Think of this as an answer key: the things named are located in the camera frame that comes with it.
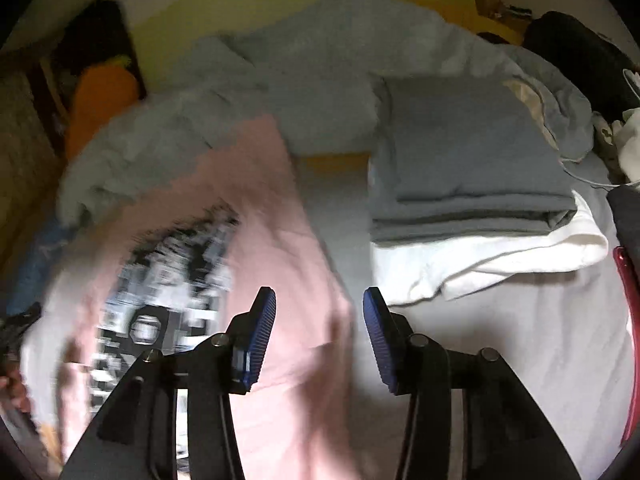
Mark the left hand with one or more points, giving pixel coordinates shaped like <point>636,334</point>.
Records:
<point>12,384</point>

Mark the orange plush pillow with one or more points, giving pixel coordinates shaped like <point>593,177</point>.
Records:
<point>103,92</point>

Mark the blue pillow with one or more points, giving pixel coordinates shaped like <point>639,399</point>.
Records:
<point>28,282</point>

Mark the white plush toy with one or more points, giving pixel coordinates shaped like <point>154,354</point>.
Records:
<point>618,145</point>

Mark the grey printed bed sheet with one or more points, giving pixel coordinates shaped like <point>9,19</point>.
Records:
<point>565,335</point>

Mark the folded white garment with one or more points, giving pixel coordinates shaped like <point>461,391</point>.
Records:
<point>458,267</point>

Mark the grey-green crumpled blanket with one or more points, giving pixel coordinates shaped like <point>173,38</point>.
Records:
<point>314,71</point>

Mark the folded dark grey garment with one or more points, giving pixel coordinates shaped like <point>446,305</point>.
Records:
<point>461,156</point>

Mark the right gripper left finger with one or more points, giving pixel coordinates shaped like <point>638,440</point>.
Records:
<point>250,333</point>

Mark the wooden bed frame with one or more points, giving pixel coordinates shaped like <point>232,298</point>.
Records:
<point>502,21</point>

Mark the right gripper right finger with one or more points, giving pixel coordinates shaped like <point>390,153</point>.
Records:
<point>389,335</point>

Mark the pink printed t-shirt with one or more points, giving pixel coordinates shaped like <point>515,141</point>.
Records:
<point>175,267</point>

